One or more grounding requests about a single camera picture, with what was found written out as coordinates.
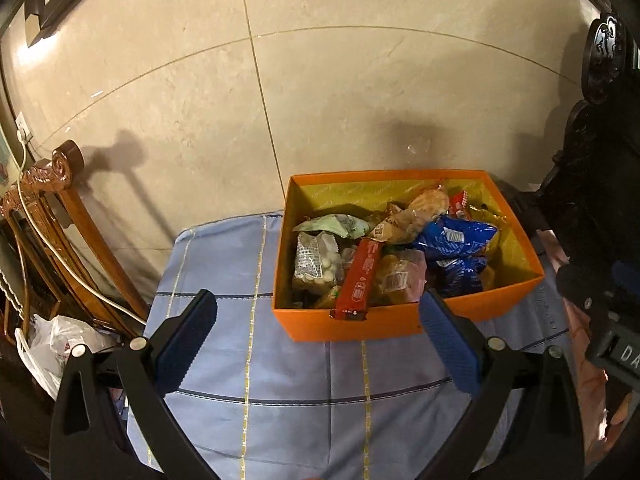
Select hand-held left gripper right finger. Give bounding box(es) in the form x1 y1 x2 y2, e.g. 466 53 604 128
419 289 586 480

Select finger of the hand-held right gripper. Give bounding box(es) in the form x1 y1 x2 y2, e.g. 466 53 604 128
556 259 640 321

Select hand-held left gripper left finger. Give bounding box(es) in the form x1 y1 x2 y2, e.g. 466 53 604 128
49 288 218 480

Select orange box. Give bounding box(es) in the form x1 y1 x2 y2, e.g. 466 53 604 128
271 169 545 343

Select green snack packet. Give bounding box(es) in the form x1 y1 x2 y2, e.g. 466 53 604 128
292 213 371 241

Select pink cloth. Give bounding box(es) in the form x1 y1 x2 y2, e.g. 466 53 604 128
535 230 631 441

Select blue and white packet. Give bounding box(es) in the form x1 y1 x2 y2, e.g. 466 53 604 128
425 255 488 298

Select large blue snack bag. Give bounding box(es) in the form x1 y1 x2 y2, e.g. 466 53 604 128
415 216 501 261

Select red cracker packet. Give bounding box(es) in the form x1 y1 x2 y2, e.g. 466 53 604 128
330 238 385 321

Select white plastic bag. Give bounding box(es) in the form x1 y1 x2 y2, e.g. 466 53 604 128
14 314 118 401

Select blue checked tablecloth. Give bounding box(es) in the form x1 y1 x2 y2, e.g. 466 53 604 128
125 210 571 480

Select small red packet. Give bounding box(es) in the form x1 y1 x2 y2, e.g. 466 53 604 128
447 190 473 218

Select clear bag of white candies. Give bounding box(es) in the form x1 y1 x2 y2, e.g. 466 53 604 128
291 230 346 296

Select carved brown wooden chair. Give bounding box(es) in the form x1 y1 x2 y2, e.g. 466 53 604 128
0 140 151 346

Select white cable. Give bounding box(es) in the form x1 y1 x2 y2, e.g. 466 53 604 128
15 132 151 323

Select dark framed wall panel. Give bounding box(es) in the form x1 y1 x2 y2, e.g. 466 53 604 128
22 0 131 48

